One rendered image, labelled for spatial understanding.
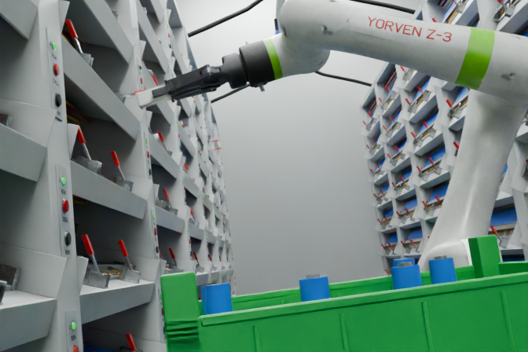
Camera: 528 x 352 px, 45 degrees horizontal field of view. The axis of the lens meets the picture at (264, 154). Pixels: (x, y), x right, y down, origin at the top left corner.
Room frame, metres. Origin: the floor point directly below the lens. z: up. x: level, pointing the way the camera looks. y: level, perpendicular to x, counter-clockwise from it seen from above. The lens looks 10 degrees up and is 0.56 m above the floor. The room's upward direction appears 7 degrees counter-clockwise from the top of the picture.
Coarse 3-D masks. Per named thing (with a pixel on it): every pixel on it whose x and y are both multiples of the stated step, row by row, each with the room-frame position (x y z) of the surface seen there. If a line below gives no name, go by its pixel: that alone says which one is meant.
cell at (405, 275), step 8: (400, 264) 0.42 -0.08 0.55; (408, 264) 0.42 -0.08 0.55; (392, 272) 0.42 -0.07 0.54; (400, 272) 0.41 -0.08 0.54; (408, 272) 0.41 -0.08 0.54; (416, 272) 0.41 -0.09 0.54; (400, 280) 0.41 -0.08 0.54; (408, 280) 0.41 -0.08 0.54; (416, 280) 0.41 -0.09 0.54; (400, 288) 0.41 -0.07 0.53
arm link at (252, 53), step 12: (240, 48) 1.31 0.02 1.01; (252, 48) 1.30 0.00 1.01; (264, 48) 1.30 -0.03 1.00; (240, 60) 1.31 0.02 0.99; (252, 60) 1.30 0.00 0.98; (264, 60) 1.30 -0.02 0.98; (252, 72) 1.31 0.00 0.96; (264, 72) 1.31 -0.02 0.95; (252, 84) 1.33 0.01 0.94; (264, 84) 1.35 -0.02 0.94
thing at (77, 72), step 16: (64, 16) 0.89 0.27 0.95; (64, 48) 0.92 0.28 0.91; (64, 64) 0.94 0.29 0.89; (80, 64) 1.00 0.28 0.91; (64, 80) 1.15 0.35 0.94; (80, 80) 1.02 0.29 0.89; (96, 80) 1.10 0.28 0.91; (80, 96) 1.27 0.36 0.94; (96, 96) 1.12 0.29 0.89; (112, 96) 1.22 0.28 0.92; (80, 112) 1.46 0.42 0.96; (96, 112) 1.42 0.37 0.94; (112, 112) 1.25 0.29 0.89; (128, 112) 1.37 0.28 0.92; (128, 128) 1.40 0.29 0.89
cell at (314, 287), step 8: (304, 280) 0.41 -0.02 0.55; (312, 280) 0.40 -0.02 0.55; (320, 280) 0.40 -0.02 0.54; (304, 288) 0.41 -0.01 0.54; (312, 288) 0.40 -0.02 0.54; (320, 288) 0.40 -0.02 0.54; (328, 288) 0.41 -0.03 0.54; (304, 296) 0.41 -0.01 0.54; (312, 296) 0.40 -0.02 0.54; (320, 296) 0.40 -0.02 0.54; (328, 296) 0.41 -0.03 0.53
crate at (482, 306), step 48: (480, 240) 0.59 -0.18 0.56; (192, 288) 0.37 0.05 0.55; (288, 288) 0.58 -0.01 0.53; (336, 288) 0.58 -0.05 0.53; (384, 288) 0.59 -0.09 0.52; (432, 288) 0.39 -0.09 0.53; (480, 288) 0.39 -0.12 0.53; (192, 336) 0.36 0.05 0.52; (240, 336) 0.37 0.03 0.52; (288, 336) 0.37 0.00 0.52; (336, 336) 0.38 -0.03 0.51; (384, 336) 0.38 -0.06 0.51; (432, 336) 0.39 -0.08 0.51; (480, 336) 0.39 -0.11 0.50
